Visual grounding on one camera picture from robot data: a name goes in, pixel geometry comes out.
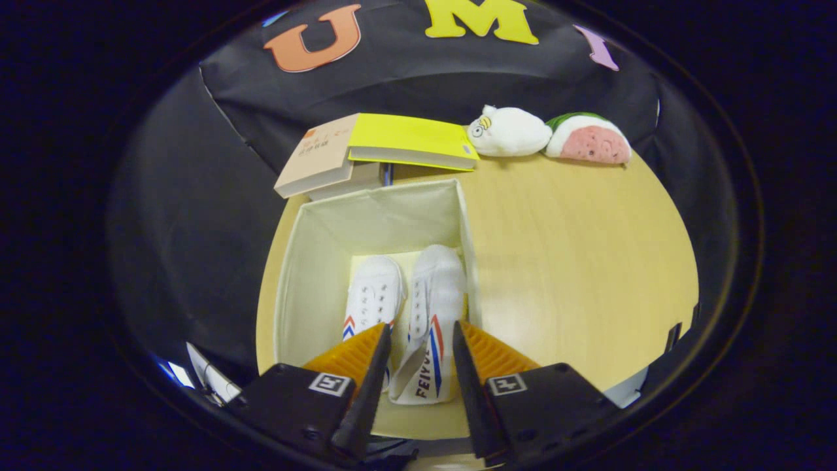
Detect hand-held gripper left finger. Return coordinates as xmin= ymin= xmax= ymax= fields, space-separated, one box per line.
xmin=226 ymin=323 xmax=393 ymax=466

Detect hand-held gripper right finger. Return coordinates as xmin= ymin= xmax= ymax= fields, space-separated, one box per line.
xmin=453 ymin=321 xmax=622 ymax=466

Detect white canvas shoe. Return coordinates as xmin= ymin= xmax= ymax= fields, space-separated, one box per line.
xmin=389 ymin=244 xmax=468 ymax=406
xmin=342 ymin=255 xmax=407 ymax=393

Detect beige fabric storage box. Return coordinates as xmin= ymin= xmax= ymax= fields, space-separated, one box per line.
xmin=273 ymin=179 xmax=485 ymax=440

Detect white paper sheet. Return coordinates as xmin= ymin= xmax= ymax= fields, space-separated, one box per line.
xmin=186 ymin=341 xmax=243 ymax=405

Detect grey book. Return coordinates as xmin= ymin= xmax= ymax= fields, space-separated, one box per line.
xmin=307 ymin=162 xmax=386 ymax=201

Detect black backdrop cloth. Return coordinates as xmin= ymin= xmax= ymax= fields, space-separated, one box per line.
xmin=108 ymin=0 xmax=720 ymax=387

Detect yellow book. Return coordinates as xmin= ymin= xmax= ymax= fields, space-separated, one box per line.
xmin=347 ymin=113 xmax=480 ymax=172

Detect white plush toy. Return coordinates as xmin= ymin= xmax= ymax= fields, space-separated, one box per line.
xmin=466 ymin=105 xmax=554 ymax=158

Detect watermelon plush toy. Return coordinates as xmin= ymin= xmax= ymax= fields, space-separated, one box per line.
xmin=544 ymin=112 xmax=633 ymax=165

